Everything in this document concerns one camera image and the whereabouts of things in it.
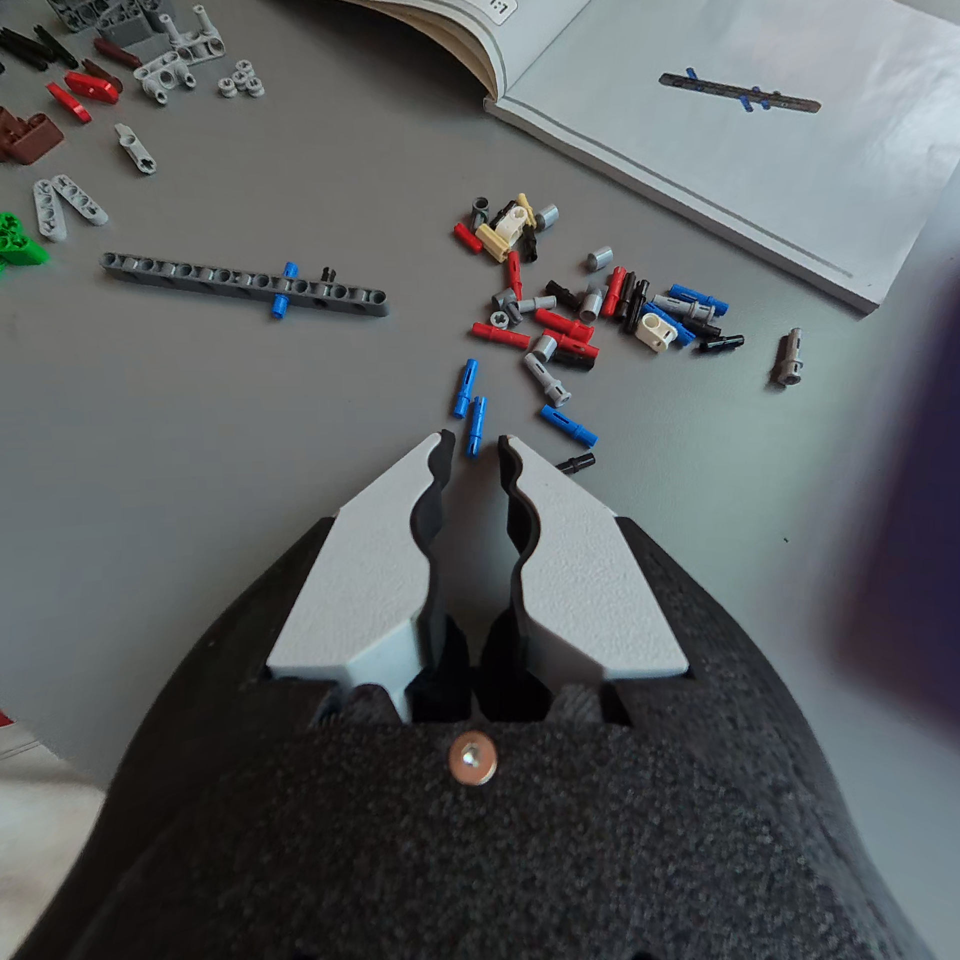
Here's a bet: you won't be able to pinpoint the grey brown lego pin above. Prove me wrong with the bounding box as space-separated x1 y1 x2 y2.
771 327 806 390

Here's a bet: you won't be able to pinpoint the black lego axle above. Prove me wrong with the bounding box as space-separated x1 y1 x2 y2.
0 27 55 73
33 24 81 71

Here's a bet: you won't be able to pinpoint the thin light grey lego liftarm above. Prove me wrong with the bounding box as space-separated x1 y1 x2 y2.
32 179 69 243
51 174 111 228

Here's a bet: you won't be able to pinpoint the open lego instruction booklet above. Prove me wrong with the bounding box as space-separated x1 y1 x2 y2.
358 0 960 315

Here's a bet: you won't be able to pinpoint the light grey lego pin connector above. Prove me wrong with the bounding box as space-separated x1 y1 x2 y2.
159 3 227 67
132 51 199 107

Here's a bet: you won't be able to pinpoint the pile of small lego pins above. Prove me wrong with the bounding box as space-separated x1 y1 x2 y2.
452 192 748 377

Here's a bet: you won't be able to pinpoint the red curved lego piece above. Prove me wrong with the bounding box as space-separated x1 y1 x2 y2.
45 81 93 126
63 71 122 105

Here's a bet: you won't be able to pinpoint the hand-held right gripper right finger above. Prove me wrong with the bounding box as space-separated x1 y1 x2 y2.
480 433 691 723

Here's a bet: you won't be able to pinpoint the dark grey lego frame block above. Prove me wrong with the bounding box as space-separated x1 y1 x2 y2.
45 0 115 33

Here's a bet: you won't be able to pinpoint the long dark grey lego beam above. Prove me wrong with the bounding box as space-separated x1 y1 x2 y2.
100 251 392 321

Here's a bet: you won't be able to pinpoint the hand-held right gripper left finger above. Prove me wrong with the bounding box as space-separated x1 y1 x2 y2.
266 429 472 726

